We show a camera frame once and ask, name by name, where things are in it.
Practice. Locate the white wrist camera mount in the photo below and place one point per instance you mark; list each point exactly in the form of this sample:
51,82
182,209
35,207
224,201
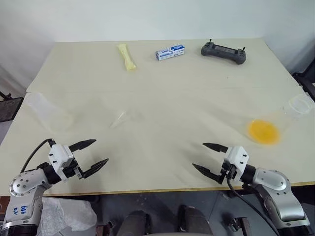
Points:
59,155
236,155

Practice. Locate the dark rounded shape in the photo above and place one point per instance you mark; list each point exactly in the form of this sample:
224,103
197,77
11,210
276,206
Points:
135,223
194,221

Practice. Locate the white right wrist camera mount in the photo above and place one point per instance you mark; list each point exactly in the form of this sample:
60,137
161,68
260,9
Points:
236,155

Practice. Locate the blue and white box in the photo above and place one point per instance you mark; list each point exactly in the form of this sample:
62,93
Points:
169,53

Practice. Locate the grey handheld remote controller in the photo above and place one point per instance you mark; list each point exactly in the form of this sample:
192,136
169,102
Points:
221,52

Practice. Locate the yellow plastic packet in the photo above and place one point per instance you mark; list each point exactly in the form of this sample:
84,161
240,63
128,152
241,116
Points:
126,57

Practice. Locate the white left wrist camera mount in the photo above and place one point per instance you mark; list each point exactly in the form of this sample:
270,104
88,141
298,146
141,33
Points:
59,155

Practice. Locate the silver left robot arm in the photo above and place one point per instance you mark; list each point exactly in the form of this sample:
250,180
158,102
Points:
24,182

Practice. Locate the small black metal bracket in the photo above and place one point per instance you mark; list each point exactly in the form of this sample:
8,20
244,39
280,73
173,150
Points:
241,223

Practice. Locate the cream wrinkled table cover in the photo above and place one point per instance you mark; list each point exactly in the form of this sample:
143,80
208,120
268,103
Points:
157,152

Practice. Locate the large clear plastic cup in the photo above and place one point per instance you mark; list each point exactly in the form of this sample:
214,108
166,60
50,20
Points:
263,132

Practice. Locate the tall narrow clear plastic cup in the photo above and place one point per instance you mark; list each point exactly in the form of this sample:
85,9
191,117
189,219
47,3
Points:
49,113

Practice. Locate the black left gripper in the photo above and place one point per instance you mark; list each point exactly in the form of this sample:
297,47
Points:
73,169

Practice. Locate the crumpled clear plastic bag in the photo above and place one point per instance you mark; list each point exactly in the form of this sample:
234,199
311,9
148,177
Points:
64,214

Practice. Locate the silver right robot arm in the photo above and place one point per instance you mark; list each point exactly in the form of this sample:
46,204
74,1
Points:
275,186

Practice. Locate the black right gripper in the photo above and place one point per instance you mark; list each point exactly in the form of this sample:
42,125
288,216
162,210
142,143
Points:
229,172

